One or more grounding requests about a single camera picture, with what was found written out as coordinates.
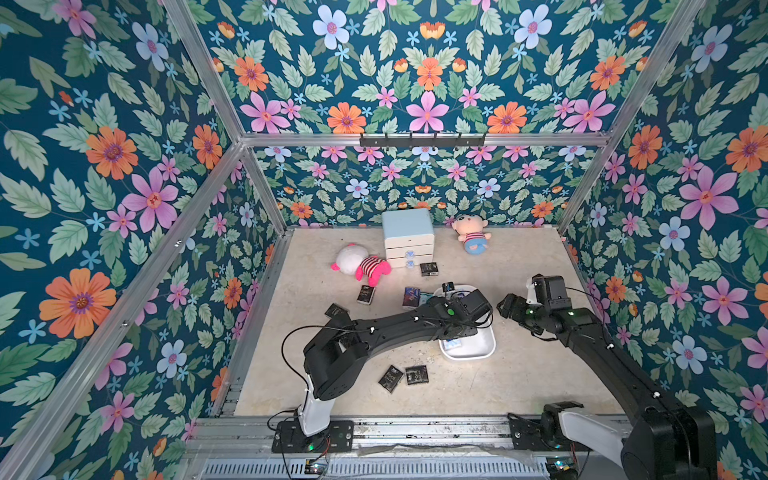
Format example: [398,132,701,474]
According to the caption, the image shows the white pink plush toy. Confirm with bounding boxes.
[331,243,392,288]

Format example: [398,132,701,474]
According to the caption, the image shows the dark purple packet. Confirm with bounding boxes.
[402,287,421,309]

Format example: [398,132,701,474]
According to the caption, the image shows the small blue-top drawer cabinet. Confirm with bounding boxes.
[381,209,435,269]

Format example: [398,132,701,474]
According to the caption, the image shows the white oval storage tray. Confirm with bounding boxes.
[433,284,497,361]

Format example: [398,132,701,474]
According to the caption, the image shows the black packet near cabinet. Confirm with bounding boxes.
[420,262,439,277]

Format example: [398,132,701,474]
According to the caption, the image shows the white tissue pack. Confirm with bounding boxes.
[441,339,462,350]

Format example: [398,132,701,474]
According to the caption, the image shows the black packet front left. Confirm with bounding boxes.
[378,365,404,393]

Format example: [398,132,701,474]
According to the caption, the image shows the black packet front right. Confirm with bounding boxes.
[405,365,429,386]

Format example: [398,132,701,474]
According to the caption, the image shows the black hook rail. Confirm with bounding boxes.
[358,133,486,149]

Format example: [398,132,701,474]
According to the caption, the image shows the black packet mid left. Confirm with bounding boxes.
[325,303,351,324]

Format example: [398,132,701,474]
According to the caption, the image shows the teal tissue pack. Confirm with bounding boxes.
[419,292,433,306]

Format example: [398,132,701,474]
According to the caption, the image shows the black packet upper left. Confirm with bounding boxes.
[356,285,375,305]

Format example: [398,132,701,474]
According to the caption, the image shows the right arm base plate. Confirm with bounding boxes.
[507,413,589,452]

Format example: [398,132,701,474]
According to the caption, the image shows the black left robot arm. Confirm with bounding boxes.
[298,289,493,436]

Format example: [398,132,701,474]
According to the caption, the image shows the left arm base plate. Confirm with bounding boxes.
[271,418,354,455]

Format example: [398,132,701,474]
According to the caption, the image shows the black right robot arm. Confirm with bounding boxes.
[497,275,717,479]

